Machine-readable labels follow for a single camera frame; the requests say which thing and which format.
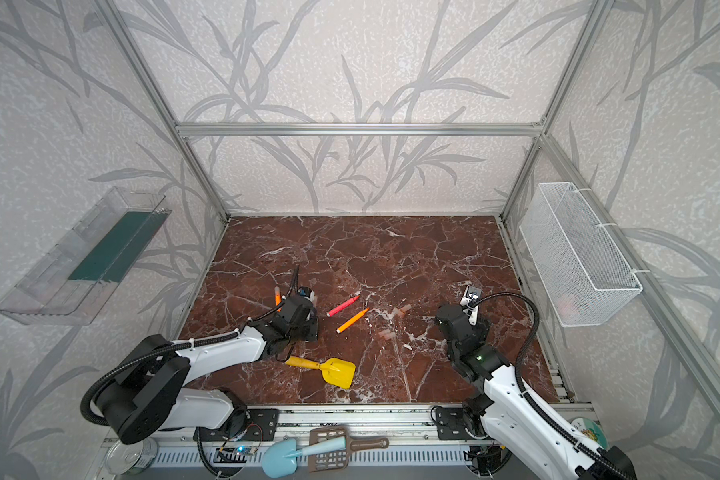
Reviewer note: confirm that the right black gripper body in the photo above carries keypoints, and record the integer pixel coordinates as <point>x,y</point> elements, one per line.
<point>456,318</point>

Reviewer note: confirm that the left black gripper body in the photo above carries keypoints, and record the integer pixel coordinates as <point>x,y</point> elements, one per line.
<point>300,306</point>

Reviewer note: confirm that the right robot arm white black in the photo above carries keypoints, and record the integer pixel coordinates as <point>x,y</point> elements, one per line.
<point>508,410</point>

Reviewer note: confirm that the pink highlighter centre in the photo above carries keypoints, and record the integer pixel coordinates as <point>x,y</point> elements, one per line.
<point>343,305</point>

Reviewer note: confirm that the yellow toy shovel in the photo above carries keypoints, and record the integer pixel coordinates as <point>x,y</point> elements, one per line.
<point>334,371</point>

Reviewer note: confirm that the red object in basket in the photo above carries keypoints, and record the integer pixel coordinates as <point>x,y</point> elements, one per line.
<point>567,307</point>

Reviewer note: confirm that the light blue toy shovel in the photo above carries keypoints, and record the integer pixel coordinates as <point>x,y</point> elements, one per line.
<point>281,458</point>

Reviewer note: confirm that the brown toy sieve scoop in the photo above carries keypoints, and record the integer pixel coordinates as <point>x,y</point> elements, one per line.
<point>339,459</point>

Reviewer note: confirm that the small circuit board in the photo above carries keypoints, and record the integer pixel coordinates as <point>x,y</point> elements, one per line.
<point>235,454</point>

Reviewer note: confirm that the clear round container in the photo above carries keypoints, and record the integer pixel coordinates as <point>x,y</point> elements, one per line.
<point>122,459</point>

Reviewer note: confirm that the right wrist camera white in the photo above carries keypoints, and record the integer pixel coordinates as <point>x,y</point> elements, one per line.
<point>470,296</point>

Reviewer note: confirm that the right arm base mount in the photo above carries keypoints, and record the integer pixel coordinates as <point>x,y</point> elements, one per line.
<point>451,425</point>

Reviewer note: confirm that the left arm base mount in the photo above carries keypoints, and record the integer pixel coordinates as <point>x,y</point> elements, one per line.
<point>251,425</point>

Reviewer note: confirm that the white wire mesh basket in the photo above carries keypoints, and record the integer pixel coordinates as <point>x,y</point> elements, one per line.
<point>575,254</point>

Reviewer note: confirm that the clear plastic wall tray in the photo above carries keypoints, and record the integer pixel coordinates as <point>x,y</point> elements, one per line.
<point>73,281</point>

